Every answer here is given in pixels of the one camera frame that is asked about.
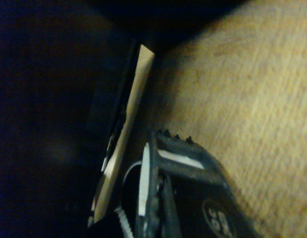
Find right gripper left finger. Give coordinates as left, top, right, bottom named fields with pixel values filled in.
left=156, top=174, right=183, bottom=238

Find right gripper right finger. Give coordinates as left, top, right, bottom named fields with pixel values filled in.
left=135, top=128, right=230, bottom=238

